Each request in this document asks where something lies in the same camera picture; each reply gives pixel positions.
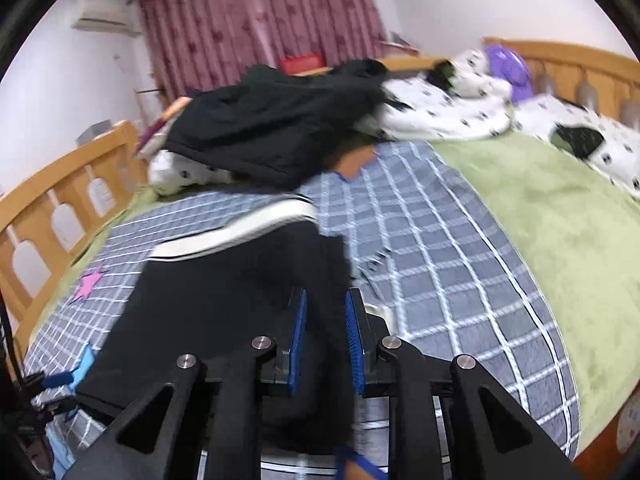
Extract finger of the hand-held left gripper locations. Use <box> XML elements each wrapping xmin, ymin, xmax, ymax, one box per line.
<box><xmin>41</xmin><ymin>369</ymin><xmax>82</xmax><ymax>392</ymax></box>

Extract black garment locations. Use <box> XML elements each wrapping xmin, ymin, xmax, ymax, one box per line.
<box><xmin>162</xmin><ymin>59</ymin><xmax>391</xmax><ymax>188</ymax></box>

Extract purple plush toy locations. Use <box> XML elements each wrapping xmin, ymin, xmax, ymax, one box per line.
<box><xmin>482</xmin><ymin>44</ymin><xmax>533</xmax><ymax>103</ymax></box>

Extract white floral quilt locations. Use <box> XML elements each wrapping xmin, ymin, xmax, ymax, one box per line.
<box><xmin>147</xmin><ymin>47</ymin><xmax>516</xmax><ymax>196</ymax></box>

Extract star-printed waste bin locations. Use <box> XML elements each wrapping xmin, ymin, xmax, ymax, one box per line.
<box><xmin>612</xmin><ymin>407</ymin><xmax>640</xmax><ymax>461</ymax></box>

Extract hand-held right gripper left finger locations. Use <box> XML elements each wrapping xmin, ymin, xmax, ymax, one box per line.
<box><xmin>65</xmin><ymin>287</ymin><xmax>307</xmax><ymax>480</ymax></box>

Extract pink striped curtain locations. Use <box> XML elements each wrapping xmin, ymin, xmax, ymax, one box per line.
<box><xmin>136</xmin><ymin>0</ymin><xmax>388</xmax><ymax>101</ymax></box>

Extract wooden bed frame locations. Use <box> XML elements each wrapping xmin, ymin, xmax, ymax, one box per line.
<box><xmin>0</xmin><ymin>36</ymin><xmax>640</xmax><ymax>361</ymax></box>

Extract cardboard boxes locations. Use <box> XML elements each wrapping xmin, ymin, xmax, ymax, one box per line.
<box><xmin>385</xmin><ymin>30</ymin><xmax>426</xmax><ymax>56</ymax></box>

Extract wooden rack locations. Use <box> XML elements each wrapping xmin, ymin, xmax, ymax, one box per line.
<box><xmin>134</xmin><ymin>72</ymin><xmax>168</xmax><ymax>126</ymax></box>

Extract grey box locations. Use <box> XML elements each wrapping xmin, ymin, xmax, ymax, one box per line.
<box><xmin>76</xmin><ymin>120</ymin><xmax>113</xmax><ymax>146</ymax></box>

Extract white floral pillow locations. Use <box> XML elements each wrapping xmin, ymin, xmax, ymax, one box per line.
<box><xmin>515</xmin><ymin>94</ymin><xmax>640</xmax><ymax>191</ymax></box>

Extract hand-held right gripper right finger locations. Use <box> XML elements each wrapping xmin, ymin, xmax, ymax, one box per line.
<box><xmin>345</xmin><ymin>287</ymin><xmax>583</xmax><ymax>480</ymax></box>

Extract purple patterned pillow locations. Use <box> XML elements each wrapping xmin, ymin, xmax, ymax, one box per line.
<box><xmin>135</xmin><ymin>92</ymin><xmax>193</xmax><ymax>158</ymax></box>

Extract black pants with emblem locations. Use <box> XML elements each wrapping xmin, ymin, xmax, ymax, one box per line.
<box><xmin>75</xmin><ymin>199</ymin><xmax>358</xmax><ymax>461</ymax></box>

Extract white air conditioner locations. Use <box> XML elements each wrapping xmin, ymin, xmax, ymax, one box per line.
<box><xmin>70</xmin><ymin>0</ymin><xmax>143</xmax><ymax>38</ymax></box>

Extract red box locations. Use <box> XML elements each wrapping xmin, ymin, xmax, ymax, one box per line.
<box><xmin>280</xmin><ymin>52</ymin><xmax>323</xmax><ymax>76</ymax></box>

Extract grey checked bed sheet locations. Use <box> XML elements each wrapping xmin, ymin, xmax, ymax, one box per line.
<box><xmin>22</xmin><ymin>140</ymin><xmax>581</xmax><ymax>480</ymax></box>

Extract green blanket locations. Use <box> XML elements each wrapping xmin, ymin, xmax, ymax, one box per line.
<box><xmin>30</xmin><ymin>130</ymin><xmax>640</xmax><ymax>453</ymax></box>

